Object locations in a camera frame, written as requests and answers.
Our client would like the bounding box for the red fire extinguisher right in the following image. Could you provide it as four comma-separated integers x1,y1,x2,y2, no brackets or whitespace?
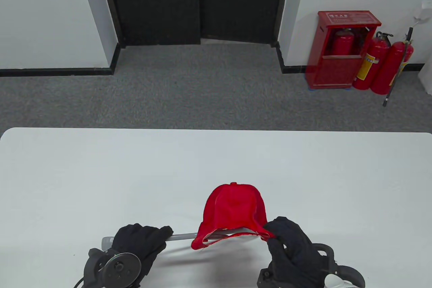
383,27,414,107

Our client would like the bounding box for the white bag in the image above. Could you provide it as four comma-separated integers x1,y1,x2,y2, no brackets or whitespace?
418,63,432,95

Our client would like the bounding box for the person's left hand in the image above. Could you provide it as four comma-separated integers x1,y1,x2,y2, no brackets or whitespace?
111,223,174,278

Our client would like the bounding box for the gray right hand controller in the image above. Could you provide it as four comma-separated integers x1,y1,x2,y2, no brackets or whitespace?
316,242,366,288

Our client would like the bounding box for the black door leaf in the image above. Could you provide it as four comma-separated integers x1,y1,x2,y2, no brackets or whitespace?
199,0,287,45
105,0,201,46

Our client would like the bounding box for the gray left hand controller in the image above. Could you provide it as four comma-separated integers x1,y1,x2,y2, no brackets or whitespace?
83,247,142,288

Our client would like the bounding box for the red baseball cap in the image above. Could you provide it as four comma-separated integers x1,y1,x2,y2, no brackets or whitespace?
191,182,275,251

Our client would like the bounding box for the white paper tag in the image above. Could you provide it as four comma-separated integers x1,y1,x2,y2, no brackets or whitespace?
414,2,432,25

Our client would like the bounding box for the person's right hand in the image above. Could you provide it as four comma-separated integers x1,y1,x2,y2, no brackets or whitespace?
263,216,334,288

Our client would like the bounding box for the red fire extinguisher cabinet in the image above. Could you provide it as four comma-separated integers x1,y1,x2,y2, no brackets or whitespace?
305,10,382,90

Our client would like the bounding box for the gray hand controller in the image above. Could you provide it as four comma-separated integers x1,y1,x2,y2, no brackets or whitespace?
316,242,366,288
83,247,142,288

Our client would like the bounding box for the red fire extinguisher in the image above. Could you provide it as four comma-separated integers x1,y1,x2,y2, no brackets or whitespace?
383,27,414,107
353,31,394,90
332,28,355,55
370,41,414,95

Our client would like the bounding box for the gray hanger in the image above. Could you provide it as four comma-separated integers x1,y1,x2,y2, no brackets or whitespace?
101,232,199,248

